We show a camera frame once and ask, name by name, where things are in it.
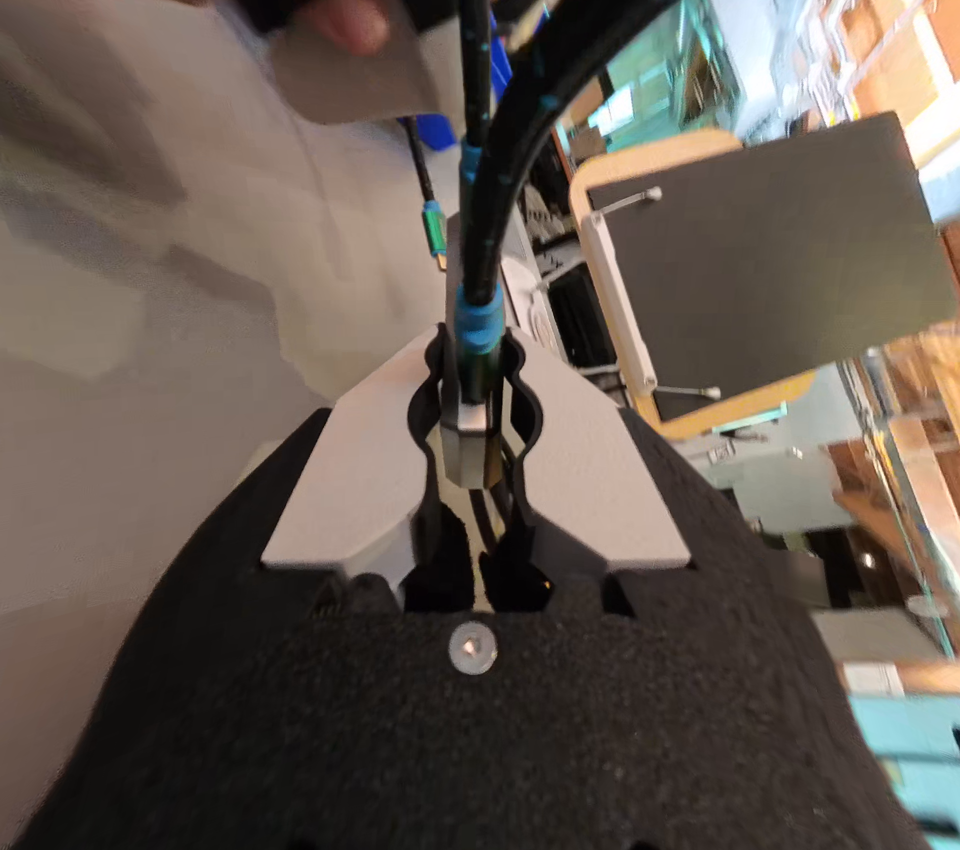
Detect grey HDMI switch box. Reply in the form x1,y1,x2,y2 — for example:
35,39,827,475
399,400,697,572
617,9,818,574
438,220,502,491

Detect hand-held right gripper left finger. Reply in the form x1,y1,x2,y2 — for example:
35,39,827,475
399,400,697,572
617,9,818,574
261,327,471,612

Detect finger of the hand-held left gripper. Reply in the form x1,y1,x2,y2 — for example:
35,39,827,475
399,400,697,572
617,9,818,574
268,0,472,128

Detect person's left hand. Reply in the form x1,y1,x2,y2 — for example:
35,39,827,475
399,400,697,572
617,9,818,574
309,0,393,56

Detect blue plastic bin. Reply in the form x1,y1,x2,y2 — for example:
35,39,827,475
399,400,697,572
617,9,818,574
411,13,520,153

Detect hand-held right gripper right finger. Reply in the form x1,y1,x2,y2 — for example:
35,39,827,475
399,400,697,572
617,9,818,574
480,328,693,612

